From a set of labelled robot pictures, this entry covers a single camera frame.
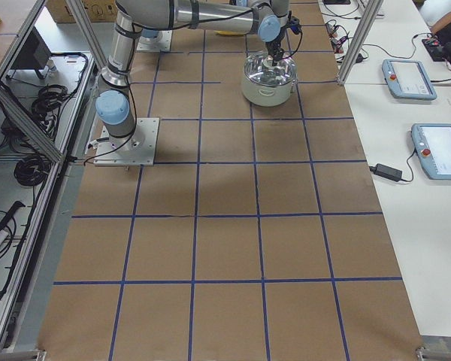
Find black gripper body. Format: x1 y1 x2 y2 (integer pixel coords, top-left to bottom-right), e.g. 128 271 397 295
265 37 284 56

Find glass pot lid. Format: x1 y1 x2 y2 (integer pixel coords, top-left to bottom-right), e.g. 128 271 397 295
244 51 297 87

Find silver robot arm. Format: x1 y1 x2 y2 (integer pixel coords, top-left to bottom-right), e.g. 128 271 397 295
95 1 305 162

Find pale green cooking pot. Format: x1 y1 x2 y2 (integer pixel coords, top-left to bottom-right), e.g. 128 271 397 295
241 67 297 107

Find blue teach pendant far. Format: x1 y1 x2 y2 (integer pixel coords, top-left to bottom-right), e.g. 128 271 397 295
381 59 437 101

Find blue teach pendant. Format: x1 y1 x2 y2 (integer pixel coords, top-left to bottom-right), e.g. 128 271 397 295
381 59 437 101
411 123 451 181

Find black power adapter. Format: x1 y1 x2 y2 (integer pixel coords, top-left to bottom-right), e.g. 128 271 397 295
369 163 402 182

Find blue teach pendant near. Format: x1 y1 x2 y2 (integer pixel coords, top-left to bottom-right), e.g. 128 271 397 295
411 123 451 181

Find aluminium frame post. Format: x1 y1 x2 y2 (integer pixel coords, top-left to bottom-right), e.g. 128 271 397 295
337 0 383 85

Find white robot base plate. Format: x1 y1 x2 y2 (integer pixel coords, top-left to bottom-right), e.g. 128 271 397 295
93 117 159 166

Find aluminium frame rail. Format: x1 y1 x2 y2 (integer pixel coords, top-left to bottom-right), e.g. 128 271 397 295
0 1 105 359

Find black cable bundle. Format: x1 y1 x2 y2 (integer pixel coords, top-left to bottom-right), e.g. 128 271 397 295
14 153 50 187

